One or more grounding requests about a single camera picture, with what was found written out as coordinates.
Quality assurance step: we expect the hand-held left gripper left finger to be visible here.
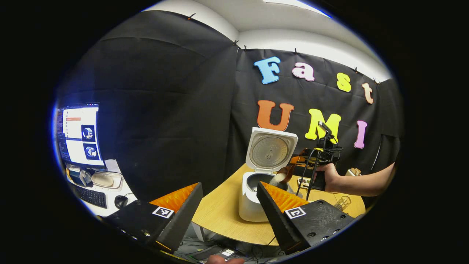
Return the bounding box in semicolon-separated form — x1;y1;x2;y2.
104;182;204;253

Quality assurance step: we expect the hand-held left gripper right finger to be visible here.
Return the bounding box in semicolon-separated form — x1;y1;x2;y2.
256;182;358;256

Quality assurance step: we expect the black keyboard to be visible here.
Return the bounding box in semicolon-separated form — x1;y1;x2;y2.
73;183;107;209

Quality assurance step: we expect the brown wooden spoon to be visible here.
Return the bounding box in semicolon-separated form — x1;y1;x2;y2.
269;163;297;185

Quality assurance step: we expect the white tray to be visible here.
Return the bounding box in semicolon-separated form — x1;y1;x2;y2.
91;172;123;189

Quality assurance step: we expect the long ceiling light panel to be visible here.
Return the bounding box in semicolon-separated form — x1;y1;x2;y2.
264;0;332;18

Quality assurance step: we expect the wire chopstick holder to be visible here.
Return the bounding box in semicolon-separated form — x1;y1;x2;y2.
334;196;351;211

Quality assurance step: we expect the white side desk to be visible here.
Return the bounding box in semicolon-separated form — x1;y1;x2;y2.
66;159;138;217

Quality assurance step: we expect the black backdrop cloth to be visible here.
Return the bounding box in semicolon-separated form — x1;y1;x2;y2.
55;10;402;202

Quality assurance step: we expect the computer monitor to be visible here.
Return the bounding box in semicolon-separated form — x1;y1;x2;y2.
55;103;107;169

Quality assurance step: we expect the white rice cooker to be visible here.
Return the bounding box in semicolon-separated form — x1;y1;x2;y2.
239;127;299;222

